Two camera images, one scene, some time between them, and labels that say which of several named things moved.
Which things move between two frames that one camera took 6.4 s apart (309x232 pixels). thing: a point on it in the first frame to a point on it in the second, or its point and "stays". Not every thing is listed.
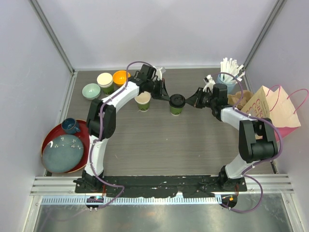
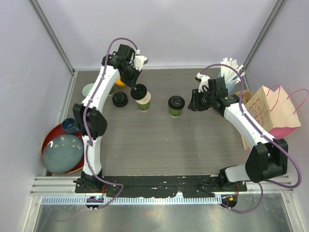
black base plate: [137, 186] stays
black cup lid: [177, 101] stays
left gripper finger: [164, 94] to [131, 82]
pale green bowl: [91, 91] stays
